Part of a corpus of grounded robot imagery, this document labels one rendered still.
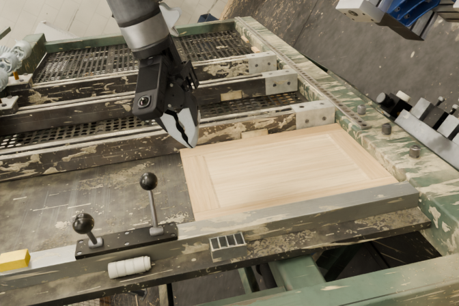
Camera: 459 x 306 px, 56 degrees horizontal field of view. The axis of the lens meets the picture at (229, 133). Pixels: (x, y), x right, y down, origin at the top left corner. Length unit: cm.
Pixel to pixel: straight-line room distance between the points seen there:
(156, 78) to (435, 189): 64
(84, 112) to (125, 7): 90
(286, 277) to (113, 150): 62
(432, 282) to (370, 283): 10
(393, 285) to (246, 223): 30
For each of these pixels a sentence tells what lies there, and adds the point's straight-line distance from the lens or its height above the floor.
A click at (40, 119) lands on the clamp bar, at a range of 161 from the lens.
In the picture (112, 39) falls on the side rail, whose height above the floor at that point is 149.
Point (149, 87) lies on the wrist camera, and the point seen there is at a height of 153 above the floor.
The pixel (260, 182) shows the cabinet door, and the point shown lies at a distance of 108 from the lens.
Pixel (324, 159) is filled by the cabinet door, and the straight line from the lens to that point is 117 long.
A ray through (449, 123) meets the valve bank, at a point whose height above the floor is 76.
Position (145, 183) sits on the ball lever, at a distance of 88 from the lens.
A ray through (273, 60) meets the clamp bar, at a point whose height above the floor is 92.
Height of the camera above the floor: 166
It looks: 23 degrees down
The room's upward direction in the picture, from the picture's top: 65 degrees counter-clockwise
